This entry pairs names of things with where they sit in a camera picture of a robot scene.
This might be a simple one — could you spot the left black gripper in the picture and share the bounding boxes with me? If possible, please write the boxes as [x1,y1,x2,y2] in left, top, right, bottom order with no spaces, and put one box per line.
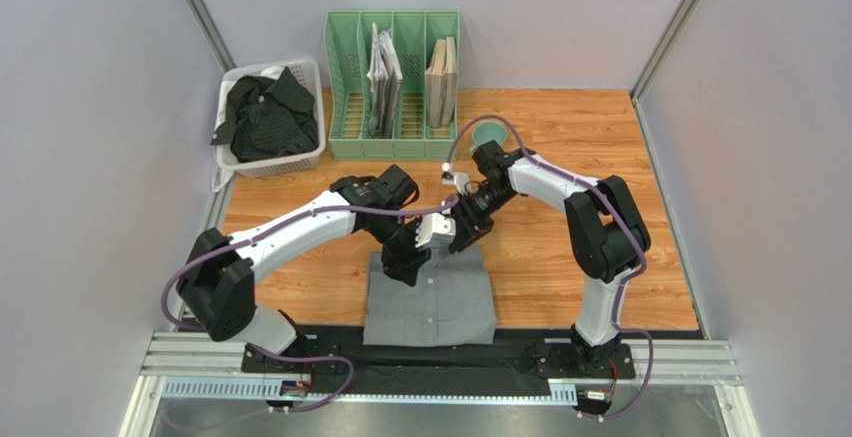
[367,209,432,289]

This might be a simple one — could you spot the grey long sleeve shirt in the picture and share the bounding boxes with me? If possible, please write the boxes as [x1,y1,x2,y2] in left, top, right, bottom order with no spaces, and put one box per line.
[363,247,497,348]

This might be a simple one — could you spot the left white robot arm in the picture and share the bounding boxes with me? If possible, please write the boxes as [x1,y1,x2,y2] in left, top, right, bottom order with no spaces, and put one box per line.
[170,165,430,354]

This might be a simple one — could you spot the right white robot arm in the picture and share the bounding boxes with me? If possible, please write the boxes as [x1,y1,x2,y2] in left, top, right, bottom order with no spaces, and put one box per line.
[442,141,651,372]

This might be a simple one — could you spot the teal cup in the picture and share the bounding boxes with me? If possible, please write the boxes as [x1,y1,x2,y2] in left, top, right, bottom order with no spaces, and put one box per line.
[468,120,508,155]

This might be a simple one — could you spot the brown books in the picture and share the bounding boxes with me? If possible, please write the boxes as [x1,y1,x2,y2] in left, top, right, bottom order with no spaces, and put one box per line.
[424,36,458,128]

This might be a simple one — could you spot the grey magazines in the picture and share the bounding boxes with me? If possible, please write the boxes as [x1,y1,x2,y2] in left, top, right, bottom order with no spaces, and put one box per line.
[367,23,403,139]

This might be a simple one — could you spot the green file organizer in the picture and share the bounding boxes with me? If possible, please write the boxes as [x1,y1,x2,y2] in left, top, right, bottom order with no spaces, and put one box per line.
[324,10,461,161]

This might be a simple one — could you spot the black striped shirt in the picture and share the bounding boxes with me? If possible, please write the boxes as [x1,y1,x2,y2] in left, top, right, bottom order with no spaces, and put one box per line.
[211,67,320,163]

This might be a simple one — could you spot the white laundry basket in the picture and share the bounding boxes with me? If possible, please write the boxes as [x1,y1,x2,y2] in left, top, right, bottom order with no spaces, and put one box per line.
[210,59,326,177]

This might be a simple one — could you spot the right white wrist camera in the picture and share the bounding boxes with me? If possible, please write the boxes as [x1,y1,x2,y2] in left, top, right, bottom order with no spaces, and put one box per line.
[441,162,472,195]

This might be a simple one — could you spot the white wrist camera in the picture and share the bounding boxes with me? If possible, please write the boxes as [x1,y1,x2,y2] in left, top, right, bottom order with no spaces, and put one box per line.
[415,213,456,248]
[441,162,472,195]

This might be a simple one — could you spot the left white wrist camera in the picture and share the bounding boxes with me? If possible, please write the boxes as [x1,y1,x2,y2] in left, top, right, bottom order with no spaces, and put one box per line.
[415,213,456,248]

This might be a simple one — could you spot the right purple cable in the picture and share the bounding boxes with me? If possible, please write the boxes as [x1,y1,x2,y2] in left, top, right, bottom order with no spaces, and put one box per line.
[444,113,655,422]

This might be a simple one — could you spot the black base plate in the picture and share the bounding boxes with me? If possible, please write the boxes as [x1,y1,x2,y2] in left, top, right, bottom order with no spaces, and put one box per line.
[241,325,637,397]

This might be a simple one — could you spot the aluminium frame rail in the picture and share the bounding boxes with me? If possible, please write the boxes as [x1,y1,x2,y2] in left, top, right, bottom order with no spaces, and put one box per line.
[140,332,742,405]

